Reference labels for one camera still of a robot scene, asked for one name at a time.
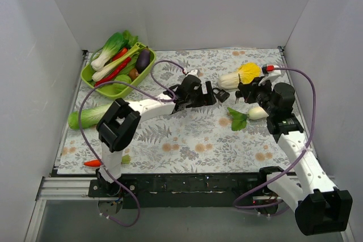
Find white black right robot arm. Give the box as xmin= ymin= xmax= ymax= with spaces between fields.
xmin=236 ymin=77 xmax=353 ymax=236

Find white radish toy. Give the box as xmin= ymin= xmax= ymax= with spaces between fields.
xmin=227 ymin=107 xmax=269 ymax=131

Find orange carrot toy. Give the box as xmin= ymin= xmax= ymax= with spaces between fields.
xmin=83 ymin=154 xmax=131 ymax=168

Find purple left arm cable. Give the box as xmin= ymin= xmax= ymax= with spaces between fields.
xmin=78 ymin=60 xmax=185 ymax=227

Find red chili pepper toy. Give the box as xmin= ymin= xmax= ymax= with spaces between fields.
xmin=95 ymin=49 xmax=133 ymax=86

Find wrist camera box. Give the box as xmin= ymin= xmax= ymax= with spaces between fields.
xmin=259 ymin=65 xmax=281 ymax=86
xmin=183 ymin=69 xmax=201 ymax=78

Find spare black headed keys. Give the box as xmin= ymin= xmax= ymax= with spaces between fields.
xmin=235 ymin=91 xmax=243 ymax=104

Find green round cabbage toy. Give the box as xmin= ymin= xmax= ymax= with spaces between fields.
xmin=113 ymin=74 xmax=132 ymax=88

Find purple eggplant toy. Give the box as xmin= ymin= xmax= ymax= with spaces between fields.
xmin=135 ymin=47 xmax=150 ymax=74

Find green napa cabbage toy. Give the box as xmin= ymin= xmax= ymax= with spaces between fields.
xmin=67 ymin=103 xmax=112 ymax=130

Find brown kiwi toy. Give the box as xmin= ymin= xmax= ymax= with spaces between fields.
xmin=128 ymin=68 xmax=139 ymax=81

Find black padlock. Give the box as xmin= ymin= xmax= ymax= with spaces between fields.
xmin=213 ymin=87 xmax=230 ymax=103

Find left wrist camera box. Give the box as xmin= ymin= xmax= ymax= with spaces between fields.
xmin=183 ymin=69 xmax=201 ymax=78

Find floral patterned table mat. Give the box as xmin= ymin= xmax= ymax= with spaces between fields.
xmin=55 ymin=48 xmax=319 ymax=174

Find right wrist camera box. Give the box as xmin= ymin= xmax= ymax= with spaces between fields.
xmin=259 ymin=65 xmax=281 ymax=86

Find yellow napa cabbage toy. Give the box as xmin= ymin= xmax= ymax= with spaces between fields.
xmin=217 ymin=63 xmax=261 ymax=90

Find green bok choy toy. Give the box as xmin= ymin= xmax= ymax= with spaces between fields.
xmin=91 ymin=32 xmax=129 ymax=71

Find green plastic tray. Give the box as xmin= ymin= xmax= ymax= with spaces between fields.
xmin=81 ymin=46 xmax=157 ymax=101

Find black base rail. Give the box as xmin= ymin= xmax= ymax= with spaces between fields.
xmin=88 ymin=172 xmax=259 ymax=209

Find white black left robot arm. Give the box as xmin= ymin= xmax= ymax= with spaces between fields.
xmin=96 ymin=74 xmax=217 ymax=197

